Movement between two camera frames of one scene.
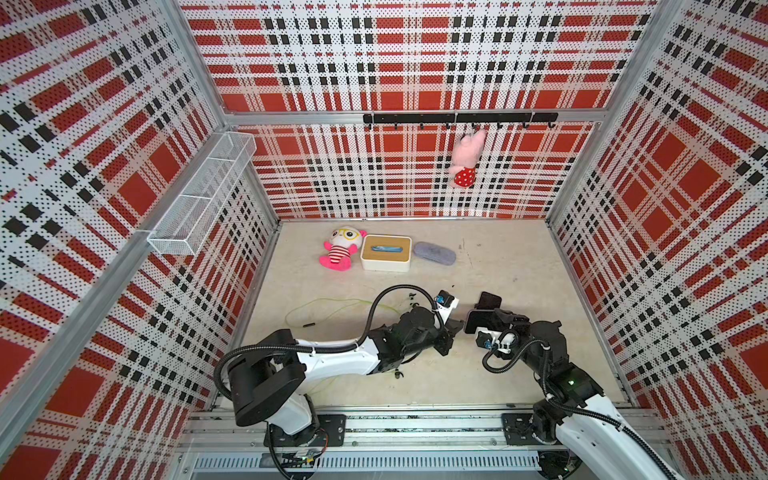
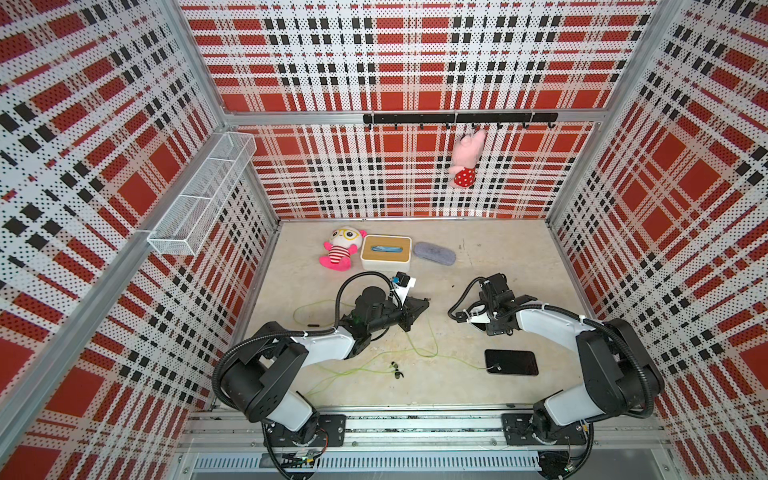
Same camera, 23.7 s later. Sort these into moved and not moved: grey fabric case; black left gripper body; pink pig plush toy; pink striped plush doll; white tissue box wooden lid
Moved: black left gripper body
Not moved: grey fabric case; pink pig plush toy; white tissue box wooden lid; pink striped plush doll
